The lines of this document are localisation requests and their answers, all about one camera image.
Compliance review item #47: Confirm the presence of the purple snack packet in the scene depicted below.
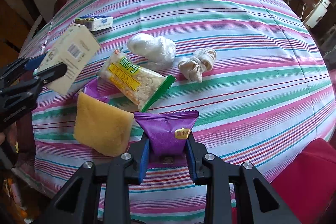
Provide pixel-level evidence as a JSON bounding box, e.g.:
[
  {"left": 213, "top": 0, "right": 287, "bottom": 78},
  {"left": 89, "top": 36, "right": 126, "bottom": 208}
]
[{"left": 134, "top": 110, "right": 199, "bottom": 156}]

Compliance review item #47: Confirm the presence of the yellow sponge front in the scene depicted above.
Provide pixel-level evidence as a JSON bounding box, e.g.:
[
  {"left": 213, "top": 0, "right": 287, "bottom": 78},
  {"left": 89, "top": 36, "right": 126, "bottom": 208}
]
[{"left": 74, "top": 92, "right": 134, "bottom": 157}]

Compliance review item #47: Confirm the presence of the weidan snack packet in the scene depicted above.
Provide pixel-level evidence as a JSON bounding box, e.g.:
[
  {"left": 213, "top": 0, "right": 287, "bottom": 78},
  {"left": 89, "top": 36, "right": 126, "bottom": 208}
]
[{"left": 98, "top": 50, "right": 176, "bottom": 113}]

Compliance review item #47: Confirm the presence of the dark red cushion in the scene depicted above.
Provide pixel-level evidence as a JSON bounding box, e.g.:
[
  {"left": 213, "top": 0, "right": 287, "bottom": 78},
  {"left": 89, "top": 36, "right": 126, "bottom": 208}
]
[{"left": 53, "top": 0, "right": 68, "bottom": 16}]

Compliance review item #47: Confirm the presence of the blue white small carton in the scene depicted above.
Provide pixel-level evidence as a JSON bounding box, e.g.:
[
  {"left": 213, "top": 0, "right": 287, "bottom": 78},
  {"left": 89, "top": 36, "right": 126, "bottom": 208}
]
[{"left": 75, "top": 15, "right": 113, "bottom": 32}]

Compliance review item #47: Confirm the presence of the knotted beige cloth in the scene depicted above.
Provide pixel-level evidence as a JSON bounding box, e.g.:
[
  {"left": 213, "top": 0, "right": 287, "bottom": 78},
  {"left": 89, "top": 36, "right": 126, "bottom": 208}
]
[{"left": 178, "top": 48, "right": 217, "bottom": 83}]

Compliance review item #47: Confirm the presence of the white plastic bag ball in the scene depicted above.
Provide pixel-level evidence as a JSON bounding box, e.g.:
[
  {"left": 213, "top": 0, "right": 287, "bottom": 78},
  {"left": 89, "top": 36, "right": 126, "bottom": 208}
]
[{"left": 127, "top": 33, "right": 177, "bottom": 64}]

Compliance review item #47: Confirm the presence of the striped pink green tablecloth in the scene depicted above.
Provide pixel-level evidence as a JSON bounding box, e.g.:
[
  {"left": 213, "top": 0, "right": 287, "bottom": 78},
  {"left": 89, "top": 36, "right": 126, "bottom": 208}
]
[{"left": 19, "top": 0, "right": 336, "bottom": 224}]

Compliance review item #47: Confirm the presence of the red cloth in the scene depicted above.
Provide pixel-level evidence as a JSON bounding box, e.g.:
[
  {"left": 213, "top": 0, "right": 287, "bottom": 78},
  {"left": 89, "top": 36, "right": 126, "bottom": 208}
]
[{"left": 271, "top": 139, "right": 335, "bottom": 223}]

